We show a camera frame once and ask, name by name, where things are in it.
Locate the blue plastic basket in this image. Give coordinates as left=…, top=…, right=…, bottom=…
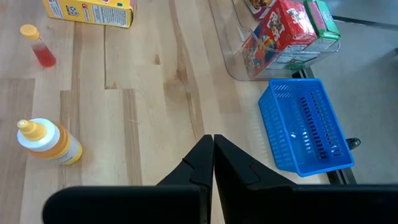
left=257, top=77, right=355, bottom=177

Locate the yellow Corn Pops cereal box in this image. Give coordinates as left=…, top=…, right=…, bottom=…
left=42, top=0, right=137, bottom=29

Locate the red Froot Loops cereal box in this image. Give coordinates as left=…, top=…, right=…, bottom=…
left=241, top=0, right=318, bottom=80

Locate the clear plastic bin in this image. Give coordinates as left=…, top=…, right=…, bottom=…
left=207, top=0, right=341, bottom=82

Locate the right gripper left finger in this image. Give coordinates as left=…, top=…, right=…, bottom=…
left=42, top=134, right=215, bottom=224

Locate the green Apple Jacks cereal box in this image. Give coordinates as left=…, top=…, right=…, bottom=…
left=284, top=0, right=342, bottom=71

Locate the yellow bottle white collar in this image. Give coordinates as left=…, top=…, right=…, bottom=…
left=16, top=117, right=83, bottom=166

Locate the small red bottle yellow cap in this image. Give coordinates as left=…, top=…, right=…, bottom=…
left=19, top=24, right=57, bottom=68

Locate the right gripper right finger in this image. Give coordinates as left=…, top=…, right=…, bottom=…
left=214, top=134, right=398, bottom=224

